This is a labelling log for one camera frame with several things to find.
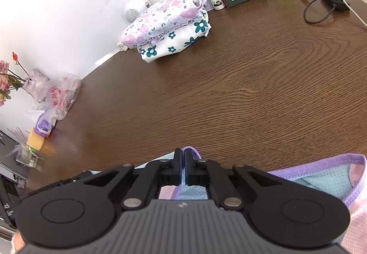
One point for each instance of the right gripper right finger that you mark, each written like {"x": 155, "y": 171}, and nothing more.
{"x": 219, "y": 182}

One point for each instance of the white round speaker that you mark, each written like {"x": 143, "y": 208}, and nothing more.
{"x": 134, "y": 8}

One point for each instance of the flower vase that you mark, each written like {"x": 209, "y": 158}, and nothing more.
{"x": 32, "y": 83}

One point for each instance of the white blue-flower folded cloth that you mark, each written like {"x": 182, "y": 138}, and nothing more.
{"x": 176, "y": 40}

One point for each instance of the person's right hand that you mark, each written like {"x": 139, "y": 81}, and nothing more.
{"x": 17, "y": 243}

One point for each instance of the purple floral folded cloth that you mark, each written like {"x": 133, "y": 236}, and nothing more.
{"x": 158, "y": 20}

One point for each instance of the red-print plastic bag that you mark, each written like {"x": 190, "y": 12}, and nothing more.
{"x": 56, "y": 96}

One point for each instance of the purple tissue pack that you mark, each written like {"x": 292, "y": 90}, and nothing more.
{"x": 45, "y": 124}

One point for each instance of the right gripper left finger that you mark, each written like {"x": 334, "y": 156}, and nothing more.
{"x": 149, "y": 180}

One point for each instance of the glass jar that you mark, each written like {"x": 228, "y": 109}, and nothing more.
{"x": 28, "y": 157}

